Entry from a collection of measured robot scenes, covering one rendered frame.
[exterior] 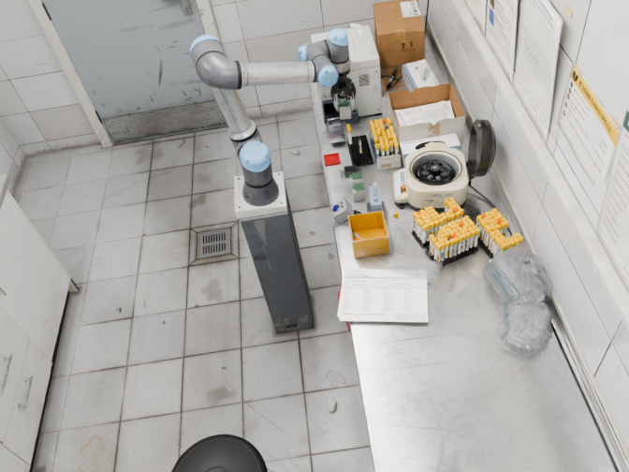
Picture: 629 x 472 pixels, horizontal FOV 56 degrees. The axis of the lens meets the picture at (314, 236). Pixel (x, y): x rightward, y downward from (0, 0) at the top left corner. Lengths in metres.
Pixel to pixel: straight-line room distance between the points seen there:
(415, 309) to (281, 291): 0.93
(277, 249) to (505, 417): 1.19
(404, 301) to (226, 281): 1.52
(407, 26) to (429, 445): 2.00
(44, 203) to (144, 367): 1.59
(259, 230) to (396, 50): 1.19
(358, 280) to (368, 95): 0.96
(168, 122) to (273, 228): 2.06
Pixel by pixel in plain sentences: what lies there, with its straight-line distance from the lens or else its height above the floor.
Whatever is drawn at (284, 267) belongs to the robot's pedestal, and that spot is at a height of 0.53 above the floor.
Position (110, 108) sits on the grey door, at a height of 0.32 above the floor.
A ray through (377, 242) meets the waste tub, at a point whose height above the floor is 0.95.
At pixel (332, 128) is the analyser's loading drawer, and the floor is 0.93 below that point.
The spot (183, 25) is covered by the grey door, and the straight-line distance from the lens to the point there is 3.96.
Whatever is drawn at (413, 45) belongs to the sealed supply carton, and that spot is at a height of 0.98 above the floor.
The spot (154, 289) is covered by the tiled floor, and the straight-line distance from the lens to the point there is 3.49.
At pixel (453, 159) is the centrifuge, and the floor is 0.99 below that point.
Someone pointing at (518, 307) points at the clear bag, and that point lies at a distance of 1.99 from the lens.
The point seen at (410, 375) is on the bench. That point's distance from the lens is 1.95.
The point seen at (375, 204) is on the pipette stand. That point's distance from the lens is 2.25.
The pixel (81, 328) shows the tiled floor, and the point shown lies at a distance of 3.52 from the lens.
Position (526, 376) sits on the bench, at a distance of 1.98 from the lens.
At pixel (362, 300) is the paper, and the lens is 2.08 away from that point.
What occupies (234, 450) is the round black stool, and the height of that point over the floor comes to 0.65.
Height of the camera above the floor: 2.60
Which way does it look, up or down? 49 degrees down
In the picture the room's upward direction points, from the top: 11 degrees counter-clockwise
